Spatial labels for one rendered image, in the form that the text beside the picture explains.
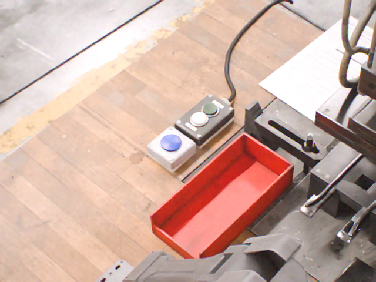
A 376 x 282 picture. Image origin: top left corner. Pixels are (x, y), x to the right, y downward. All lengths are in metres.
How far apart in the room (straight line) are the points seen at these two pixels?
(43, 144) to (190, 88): 0.32
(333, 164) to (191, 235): 0.28
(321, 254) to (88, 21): 2.00
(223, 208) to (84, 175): 0.28
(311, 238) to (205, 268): 0.42
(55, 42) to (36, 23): 0.15
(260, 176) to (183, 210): 0.16
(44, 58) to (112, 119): 1.50
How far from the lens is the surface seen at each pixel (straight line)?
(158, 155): 1.45
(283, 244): 0.89
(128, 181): 1.45
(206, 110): 1.50
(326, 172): 1.35
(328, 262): 1.35
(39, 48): 3.08
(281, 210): 1.40
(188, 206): 1.40
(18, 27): 3.19
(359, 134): 1.18
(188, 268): 1.03
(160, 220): 1.36
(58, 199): 1.45
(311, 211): 1.30
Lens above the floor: 2.05
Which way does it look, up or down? 51 degrees down
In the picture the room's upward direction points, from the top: 4 degrees counter-clockwise
